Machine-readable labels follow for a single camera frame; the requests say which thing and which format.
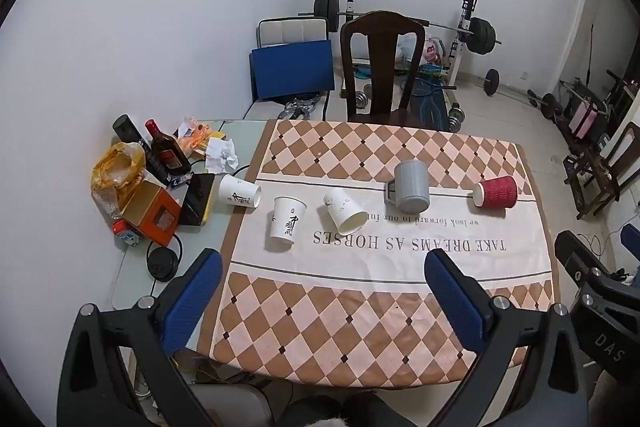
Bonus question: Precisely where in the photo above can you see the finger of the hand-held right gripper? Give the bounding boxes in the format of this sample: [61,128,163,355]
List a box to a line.
[619,224,640,254]
[554,230,608,295]

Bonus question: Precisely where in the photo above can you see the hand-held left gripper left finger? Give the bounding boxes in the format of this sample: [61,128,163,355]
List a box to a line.
[56,248,224,427]

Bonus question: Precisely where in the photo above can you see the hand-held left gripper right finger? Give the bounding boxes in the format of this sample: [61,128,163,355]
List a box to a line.
[424,249,591,427]

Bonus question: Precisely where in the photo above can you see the red ribbed paper cup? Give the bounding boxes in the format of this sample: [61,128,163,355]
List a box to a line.
[472,175,518,210]

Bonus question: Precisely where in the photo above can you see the white paper cup black print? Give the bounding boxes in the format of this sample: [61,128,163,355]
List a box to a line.
[269,196,307,253]
[218,174,262,210]

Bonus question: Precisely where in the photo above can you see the white paper cup small print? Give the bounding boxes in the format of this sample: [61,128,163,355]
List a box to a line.
[323,187,369,235]

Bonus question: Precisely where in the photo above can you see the black round device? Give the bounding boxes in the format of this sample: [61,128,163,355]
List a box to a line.
[146,246,180,281]

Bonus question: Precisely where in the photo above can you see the dark wooden side chair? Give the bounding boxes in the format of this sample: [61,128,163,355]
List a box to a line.
[564,121,640,221]

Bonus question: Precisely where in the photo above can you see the checkered brown pink tablecloth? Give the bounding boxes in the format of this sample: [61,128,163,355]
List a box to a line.
[196,119,560,389]

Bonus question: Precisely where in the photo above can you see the small red blue box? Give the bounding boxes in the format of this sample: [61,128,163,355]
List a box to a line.
[112,219,146,249]

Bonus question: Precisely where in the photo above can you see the orange square box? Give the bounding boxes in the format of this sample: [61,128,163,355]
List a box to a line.
[123,180,182,248]

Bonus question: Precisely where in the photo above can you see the black flat case yellow edge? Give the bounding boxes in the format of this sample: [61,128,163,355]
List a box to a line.
[177,173,217,228]

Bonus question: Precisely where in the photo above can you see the grey chair seat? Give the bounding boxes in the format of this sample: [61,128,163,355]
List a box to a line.
[189,383,273,427]

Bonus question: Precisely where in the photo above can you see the grey ribbed mug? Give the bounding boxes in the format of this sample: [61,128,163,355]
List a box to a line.
[383,159,431,214]

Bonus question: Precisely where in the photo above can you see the pink folding cart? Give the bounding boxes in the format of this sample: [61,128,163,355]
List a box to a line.
[559,78,618,140]

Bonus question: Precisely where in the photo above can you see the crumpled white tissue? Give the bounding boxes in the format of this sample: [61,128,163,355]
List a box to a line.
[204,137,241,174]

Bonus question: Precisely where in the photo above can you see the black dumbbell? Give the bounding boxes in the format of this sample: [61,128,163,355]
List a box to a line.
[527,89,567,122]

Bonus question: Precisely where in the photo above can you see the yellow plastic bag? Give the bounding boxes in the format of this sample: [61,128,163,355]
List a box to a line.
[90,141,147,219]

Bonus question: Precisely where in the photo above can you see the brown liquor bottle red cap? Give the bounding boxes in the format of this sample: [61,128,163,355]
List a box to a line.
[144,119,194,178]

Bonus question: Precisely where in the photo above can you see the person's legs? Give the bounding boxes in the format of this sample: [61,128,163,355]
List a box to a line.
[286,391,407,427]

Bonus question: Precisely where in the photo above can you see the orange snack packet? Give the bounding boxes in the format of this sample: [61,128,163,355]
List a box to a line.
[174,116,222,158]

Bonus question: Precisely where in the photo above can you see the silver dumbbell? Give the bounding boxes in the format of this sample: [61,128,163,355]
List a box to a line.
[446,103,467,134]

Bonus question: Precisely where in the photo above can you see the dark bottle black cap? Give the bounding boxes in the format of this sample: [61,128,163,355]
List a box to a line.
[112,114,172,186]

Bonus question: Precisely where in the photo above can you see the short barbell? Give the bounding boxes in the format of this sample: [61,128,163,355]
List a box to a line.
[476,68,532,100]

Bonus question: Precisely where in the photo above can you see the dark blue weight bench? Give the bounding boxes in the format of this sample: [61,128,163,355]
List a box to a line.
[406,73,455,131]

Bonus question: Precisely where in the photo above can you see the silver weight plates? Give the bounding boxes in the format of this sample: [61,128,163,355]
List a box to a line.
[281,91,322,121]

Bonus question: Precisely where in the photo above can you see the long barbell with black plates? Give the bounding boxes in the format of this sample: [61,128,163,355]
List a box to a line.
[298,0,503,56]

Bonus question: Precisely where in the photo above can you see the white barbell rack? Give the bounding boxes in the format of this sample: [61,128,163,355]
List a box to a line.
[343,0,480,90]

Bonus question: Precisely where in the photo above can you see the pink bag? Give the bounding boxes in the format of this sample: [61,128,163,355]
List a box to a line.
[424,37,447,66]

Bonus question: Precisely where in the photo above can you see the blue board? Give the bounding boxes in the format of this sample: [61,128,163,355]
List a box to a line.
[249,39,335,101]

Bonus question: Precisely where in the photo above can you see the white padded chair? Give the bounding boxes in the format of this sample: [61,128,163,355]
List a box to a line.
[256,15,329,50]

